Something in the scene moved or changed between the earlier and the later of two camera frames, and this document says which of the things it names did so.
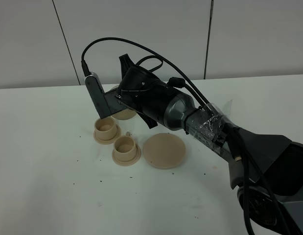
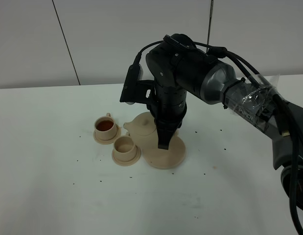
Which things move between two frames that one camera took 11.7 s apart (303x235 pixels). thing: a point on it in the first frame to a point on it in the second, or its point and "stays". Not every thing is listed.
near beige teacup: (125, 148) stays
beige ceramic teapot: (127, 113) to (142, 128)
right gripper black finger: (126, 64) to (167, 122)
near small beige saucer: (128, 163) stays
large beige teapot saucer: (164, 151) stays
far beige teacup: (105, 129) stays
